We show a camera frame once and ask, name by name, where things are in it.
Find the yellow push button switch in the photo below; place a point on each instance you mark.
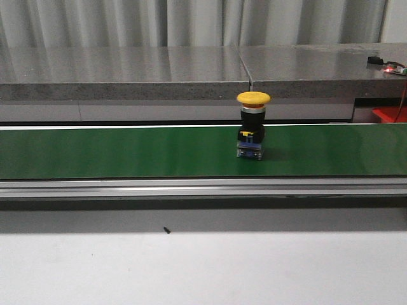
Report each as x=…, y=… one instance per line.
x=252, y=132

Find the grey stone counter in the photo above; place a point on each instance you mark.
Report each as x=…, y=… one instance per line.
x=329, y=83

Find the green conveyor belt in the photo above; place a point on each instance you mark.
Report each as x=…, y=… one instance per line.
x=155, y=161

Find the red plastic tray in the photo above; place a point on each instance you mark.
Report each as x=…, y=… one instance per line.
x=390, y=114

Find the small green circuit board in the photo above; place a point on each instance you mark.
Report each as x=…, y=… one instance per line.
x=389, y=67

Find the white curtain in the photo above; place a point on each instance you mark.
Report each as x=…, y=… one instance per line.
x=199, y=23

